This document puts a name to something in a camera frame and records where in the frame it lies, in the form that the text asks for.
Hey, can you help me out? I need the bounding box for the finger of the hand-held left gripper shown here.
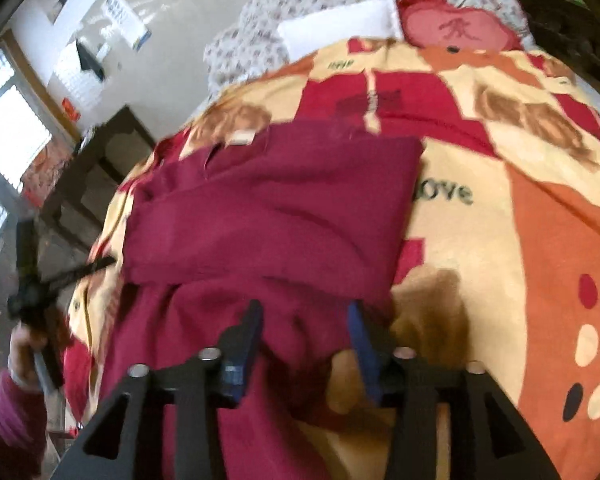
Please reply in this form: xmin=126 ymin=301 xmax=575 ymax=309
xmin=16 ymin=219 xmax=41 ymax=286
xmin=40 ymin=255 xmax=117 ymax=291

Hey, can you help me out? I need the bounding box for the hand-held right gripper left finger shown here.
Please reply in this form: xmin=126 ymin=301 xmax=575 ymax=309
xmin=50 ymin=300 xmax=265 ymax=480

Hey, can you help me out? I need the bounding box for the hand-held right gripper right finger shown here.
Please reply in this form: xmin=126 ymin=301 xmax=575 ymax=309
xmin=346 ymin=301 xmax=563 ymax=480

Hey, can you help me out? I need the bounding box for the maroon fleece garment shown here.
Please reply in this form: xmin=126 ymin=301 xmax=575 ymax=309
xmin=100 ymin=119 xmax=426 ymax=480

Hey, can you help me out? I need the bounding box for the person's left forearm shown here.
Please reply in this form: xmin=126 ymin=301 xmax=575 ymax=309
xmin=0 ymin=374 xmax=49 ymax=480

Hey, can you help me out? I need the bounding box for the person's left hand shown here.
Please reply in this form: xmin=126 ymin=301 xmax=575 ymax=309
xmin=7 ymin=322 xmax=51 ymax=394

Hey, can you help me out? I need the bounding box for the red orange patterned decoration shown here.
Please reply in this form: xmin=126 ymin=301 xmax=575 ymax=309
xmin=21 ymin=139 xmax=75 ymax=207

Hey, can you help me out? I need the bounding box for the dark wooden cabinet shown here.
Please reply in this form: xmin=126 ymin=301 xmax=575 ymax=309
xmin=40 ymin=105 xmax=156 ymax=256

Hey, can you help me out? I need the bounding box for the window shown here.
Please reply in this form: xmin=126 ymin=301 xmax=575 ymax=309
xmin=0 ymin=50 xmax=53 ymax=281

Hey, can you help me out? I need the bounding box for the orange red printed blanket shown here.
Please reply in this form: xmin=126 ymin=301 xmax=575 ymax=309
xmin=62 ymin=37 xmax=600 ymax=480

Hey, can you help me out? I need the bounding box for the white pillow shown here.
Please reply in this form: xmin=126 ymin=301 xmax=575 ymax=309
xmin=277 ymin=0 xmax=405 ymax=60

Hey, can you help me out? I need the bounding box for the red heart-shaped cushion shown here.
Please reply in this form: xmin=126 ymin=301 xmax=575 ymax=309
xmin=396 ymin=0 xmax=523 ymax=52

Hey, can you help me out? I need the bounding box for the dark carved wooden furniture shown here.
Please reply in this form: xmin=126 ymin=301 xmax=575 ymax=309
xmin=500 ymin=0 xmax=600 ymax=106

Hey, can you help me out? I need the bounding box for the white wall sheet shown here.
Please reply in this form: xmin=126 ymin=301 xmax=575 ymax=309
xmin=55 ymin=42 xmax=105 ymax=111

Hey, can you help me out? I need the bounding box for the black wall-mounted object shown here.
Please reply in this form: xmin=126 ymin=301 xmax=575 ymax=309
xmin=76 ymin=41 xmax=107 ymax=82

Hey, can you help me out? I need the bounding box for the white blue wall poster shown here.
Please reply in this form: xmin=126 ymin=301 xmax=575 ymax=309
xmin=101 ymin=0 xmax=152 ymax=53

